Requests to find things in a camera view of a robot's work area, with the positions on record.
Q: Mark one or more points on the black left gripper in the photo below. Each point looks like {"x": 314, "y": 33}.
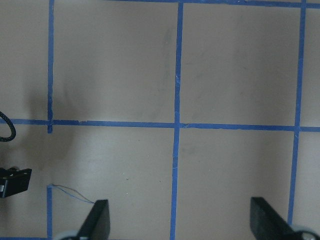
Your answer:
{"x": 14, "y": 181}

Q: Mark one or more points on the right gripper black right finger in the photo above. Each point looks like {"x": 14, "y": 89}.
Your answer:
{"x": 267, "y": 224}

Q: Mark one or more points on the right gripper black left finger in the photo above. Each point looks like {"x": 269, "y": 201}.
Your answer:
{"x": 96, "y": 226}

